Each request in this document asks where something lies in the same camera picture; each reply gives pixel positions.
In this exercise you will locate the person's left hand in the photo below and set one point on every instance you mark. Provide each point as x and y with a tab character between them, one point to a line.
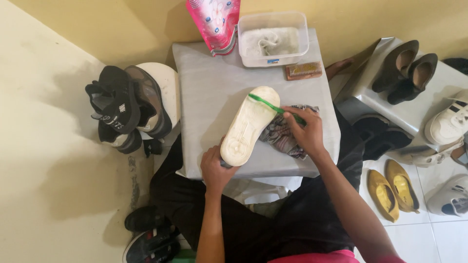
215	171

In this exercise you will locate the person's right hand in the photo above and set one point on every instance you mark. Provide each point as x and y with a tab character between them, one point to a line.
309	133

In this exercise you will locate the person's left fingers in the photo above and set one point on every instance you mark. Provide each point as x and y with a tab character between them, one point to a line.
221	142

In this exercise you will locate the person's right fingers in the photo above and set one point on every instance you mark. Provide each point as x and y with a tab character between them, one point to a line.
294	113

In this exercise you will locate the green toothbrush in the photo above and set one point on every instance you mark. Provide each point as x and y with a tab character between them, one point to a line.
265	103

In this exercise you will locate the white shoe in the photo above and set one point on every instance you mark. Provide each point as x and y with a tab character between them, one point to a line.
248	124

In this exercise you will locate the grey patterned cloth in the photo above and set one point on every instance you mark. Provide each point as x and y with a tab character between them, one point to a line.
279	137

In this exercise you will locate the brown scrub brush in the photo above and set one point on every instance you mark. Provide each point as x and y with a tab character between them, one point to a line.
303	70

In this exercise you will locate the grey covered small table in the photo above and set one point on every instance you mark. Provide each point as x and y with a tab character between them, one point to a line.
212	95

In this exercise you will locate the white plastic bag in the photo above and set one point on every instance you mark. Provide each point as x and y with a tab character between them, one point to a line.
256	190

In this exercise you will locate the small black cloth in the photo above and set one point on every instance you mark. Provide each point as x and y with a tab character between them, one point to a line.
152	147

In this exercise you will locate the white rag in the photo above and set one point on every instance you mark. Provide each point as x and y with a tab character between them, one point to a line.
268	44

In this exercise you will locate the white round stool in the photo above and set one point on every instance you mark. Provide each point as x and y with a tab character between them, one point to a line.
166	84

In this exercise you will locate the black grey mesh sneaker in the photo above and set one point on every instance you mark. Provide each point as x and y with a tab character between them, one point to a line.
146	95

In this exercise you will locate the clear plastic container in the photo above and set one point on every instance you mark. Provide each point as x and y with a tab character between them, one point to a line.
272	22

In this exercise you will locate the black sneaker with white sole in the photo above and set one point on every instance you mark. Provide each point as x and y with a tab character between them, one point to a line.
122	142

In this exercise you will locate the dark grey heeled shoe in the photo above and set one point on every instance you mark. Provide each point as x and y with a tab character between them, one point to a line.
391	69
406	89

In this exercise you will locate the person's black trousers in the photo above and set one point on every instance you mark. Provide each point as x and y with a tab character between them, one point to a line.
303	219

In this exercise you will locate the plain black shoe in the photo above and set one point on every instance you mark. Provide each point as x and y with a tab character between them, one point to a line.
144	218

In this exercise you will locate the black sneaker with white print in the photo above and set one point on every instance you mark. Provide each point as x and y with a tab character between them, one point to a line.
117	109

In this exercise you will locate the yellow flat shoe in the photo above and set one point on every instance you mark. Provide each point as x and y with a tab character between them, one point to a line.
378	190
395	173

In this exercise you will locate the pink detergent pouch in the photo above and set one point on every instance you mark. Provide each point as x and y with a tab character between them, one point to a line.
215	25

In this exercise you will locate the green plastic object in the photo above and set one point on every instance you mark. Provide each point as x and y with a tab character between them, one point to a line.
184	257

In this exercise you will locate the black striped sandal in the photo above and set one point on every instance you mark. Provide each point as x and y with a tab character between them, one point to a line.
150	246

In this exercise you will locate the beige shoe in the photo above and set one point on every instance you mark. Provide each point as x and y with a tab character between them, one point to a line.
427	157

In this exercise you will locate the person's pink shirt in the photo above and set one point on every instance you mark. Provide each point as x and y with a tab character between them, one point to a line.
318	257

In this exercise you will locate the white sneaker with black stripes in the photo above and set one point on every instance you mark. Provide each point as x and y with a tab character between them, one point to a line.
444	126

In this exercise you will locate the black object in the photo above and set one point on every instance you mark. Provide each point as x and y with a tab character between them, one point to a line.
457	65

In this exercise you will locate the white grey sneaker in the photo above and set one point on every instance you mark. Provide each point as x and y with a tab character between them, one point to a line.
448	193

